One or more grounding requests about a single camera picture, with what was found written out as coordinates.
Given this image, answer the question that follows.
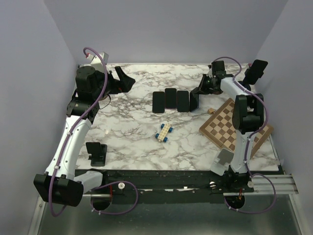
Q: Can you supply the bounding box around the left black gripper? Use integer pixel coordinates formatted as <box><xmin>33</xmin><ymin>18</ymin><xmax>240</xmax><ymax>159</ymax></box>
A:
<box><xmin>93</xmin><ymin>66</ymin><xmax>135</xmax><ymax>100</ymax></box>

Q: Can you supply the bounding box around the blue-edged phone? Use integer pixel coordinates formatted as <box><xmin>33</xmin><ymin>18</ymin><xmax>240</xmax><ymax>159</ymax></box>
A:
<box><xmin>189</xmin><ymin>93</ymin><xmax>200</xmax><ymax>112</ymax></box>

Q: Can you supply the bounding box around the black phone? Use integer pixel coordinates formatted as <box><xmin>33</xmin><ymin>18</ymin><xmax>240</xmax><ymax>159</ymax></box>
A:
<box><xmin>177</xmin><ymin>91</ymin><xmax>189</xmax><ymax>112</ymax></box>
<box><xmin>249</xmin><ymin>59</ymin><xmax>268</xmax><ymax>85</ymax></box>
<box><xmin>152</xmin><ymin>92</ymin><xmax>165</xmax><ymax>114</ymax></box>

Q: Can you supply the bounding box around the black smartphone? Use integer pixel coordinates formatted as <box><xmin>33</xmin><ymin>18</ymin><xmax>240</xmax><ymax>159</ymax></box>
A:
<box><xmin>165</xmin><ymin>88</ymin><xmax>177</xmax><ymax>109</ymax></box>

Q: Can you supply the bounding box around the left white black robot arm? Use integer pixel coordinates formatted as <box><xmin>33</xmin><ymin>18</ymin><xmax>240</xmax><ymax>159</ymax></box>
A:
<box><xmin>34</xmin><ymin>66</ymin><xmax>135</xmax><ymax>207</ymax></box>

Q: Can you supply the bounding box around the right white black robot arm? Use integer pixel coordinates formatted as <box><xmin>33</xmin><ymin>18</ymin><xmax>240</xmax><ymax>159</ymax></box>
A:
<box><xmin>189</xmin><ymin>57</ymin><xmax>268</xmax><ymax>192</ymax></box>

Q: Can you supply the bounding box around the black pole phone stand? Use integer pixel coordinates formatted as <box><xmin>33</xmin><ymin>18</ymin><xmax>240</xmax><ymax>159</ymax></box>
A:
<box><xmin>240</xmin><ymin>68</ymin><xmax>254</xmax><ymax>91</ymax></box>

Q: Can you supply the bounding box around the black phone on pole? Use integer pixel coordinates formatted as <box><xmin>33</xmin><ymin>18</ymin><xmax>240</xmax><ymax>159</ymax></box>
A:
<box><xmin>249</xmin><ymin>59</ymin><xmax>268</xmax><ymax>85</ymax></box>

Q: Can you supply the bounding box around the black folding phone stand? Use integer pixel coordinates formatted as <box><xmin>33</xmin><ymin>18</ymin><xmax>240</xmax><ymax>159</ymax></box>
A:
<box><xmin>86</xmin><ymin>142</ymin><xmax>107</xmax><ymax>167</ymax></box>

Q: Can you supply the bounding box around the white plastic phone stand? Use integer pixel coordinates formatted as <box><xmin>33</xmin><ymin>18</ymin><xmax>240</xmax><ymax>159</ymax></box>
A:
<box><xmin>210</xmin><ymin>148</ymin><xmax>234</xmax><ymax>176</ymax></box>

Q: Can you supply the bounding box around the wooden chessboard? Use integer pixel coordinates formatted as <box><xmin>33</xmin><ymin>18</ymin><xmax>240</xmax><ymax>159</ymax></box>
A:
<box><xmin>199</xmin><ymin>98</ymin><xmax>273</xmax><ymax>156</ymax></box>

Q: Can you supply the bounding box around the toy brick car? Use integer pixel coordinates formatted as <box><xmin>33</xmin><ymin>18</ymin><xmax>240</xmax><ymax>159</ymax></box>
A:
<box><xmin>155</xmin><ymin>123</ymin><xmax>173</xmax><ymax>142</ymax></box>

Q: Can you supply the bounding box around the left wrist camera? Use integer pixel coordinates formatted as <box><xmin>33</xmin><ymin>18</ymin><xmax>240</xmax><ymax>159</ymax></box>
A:
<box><xmin>86</xmin><ymin>52</ymin><xmax>109</xmax><ymax>72</ymax></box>

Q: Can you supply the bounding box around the aluminium frame rail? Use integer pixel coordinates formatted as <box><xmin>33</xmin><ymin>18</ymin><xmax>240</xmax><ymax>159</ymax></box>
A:
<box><xmin>36</xmin><ymin>64</ymin><xmax>300</xmax><ymax>196</ymax></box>

